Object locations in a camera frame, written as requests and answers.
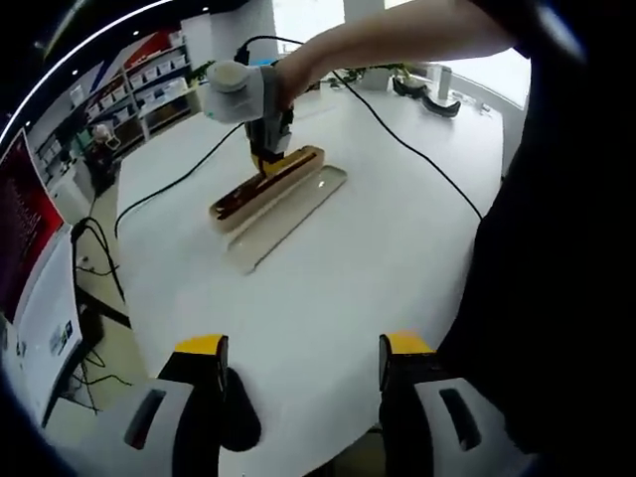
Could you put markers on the beige cutlery case base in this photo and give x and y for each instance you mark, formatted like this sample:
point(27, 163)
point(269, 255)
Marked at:
point(278, 191)

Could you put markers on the green potted plant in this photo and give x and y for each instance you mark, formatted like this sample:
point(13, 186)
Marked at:
point(199, 74)

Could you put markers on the person's dark clothing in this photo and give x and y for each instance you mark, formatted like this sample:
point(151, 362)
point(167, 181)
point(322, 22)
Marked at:
point(546, 248)

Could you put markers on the black white headset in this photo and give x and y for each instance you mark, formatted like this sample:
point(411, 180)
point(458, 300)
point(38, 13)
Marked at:
point(442, 107)
point(410, 88)

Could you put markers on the translucent cutlery case lid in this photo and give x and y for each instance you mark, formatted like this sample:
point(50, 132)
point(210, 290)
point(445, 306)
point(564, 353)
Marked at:
point(288, 223)

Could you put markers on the computer monitor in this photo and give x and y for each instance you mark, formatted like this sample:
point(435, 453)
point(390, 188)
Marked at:
point(30, 213)

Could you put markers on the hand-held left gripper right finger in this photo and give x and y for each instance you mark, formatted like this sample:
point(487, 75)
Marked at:
point(405, 397)

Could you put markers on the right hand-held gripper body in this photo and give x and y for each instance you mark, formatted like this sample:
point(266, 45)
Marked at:
point(233, 94)

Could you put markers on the white cylinder device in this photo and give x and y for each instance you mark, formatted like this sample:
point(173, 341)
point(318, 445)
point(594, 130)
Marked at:
point(443, 79)

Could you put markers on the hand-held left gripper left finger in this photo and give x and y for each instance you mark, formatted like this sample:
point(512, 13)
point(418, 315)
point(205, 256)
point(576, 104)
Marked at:
point(196, 397)

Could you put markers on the wooden spoon utensil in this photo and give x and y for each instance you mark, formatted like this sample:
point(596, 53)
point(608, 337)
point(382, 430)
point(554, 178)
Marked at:
point(233, 205)

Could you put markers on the shelf with storage bins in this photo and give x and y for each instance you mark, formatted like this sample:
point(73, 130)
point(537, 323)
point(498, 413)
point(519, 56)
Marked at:
point(149, 74)

